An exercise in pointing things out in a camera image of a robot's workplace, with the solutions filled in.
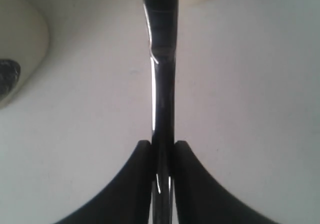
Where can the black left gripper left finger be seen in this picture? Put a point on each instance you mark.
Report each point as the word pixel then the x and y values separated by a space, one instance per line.
pixel 126 199

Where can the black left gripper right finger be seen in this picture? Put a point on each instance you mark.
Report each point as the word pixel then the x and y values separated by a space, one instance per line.
pixel 200 199

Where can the cream bin with circle mark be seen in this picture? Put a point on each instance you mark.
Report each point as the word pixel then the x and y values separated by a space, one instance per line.
pixel 24 43

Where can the steel table knife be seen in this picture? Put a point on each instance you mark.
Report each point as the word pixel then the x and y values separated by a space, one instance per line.
pixel 162 20

